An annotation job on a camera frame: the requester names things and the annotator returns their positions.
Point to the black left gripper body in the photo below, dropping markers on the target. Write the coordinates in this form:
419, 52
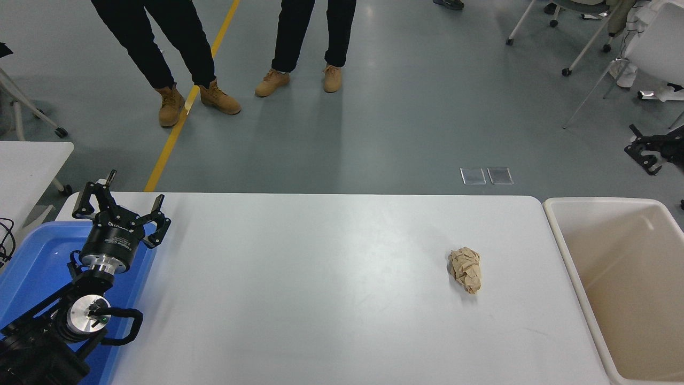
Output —
112, 240

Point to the tan paper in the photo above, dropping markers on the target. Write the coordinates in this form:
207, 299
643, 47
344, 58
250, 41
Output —
465, 270

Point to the white chair base bar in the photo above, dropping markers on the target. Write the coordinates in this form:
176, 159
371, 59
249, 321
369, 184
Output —
657, 95

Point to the person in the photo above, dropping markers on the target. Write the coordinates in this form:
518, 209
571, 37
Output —
625, 75
4, 49
141, 43
291, 32
450, 4

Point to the blue plastic tray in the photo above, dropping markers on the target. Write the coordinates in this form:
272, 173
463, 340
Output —
37, 256

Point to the white side table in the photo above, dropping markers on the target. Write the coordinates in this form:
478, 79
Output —
26, 166

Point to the white shell chair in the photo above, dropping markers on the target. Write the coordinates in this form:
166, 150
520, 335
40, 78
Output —
660, 48

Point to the rolling chair with casters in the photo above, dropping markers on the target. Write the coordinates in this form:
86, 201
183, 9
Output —
588, 45

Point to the white-framed rolling chair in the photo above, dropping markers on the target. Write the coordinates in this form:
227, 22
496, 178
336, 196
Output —
26, 104

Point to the large pale bin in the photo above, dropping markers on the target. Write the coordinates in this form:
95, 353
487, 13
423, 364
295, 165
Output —
614, 278

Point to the beige hanging jacket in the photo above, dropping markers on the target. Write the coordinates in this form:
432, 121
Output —
620, 16

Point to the clear floor plate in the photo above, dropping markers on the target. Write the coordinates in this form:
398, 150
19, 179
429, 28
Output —
473, 176
500, 176

